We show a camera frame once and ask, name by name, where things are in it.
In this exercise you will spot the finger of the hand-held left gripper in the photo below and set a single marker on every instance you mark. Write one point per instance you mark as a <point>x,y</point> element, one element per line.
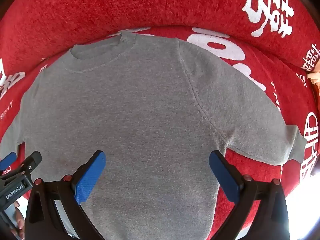
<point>27,163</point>
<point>7,159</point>

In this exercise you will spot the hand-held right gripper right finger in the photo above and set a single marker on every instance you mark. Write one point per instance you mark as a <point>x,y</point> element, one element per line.
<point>223,177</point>

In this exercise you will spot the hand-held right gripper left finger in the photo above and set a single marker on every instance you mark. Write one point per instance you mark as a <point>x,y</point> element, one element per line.
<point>90,177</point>

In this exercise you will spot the grey short-sleeved shirt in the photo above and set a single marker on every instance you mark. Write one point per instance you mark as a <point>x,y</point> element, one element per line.
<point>137,105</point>

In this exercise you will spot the person's left hand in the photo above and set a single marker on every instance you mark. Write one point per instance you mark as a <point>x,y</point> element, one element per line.
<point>20,218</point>

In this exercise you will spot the red printed sofa cover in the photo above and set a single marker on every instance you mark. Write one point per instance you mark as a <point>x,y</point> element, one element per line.
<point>125,5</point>

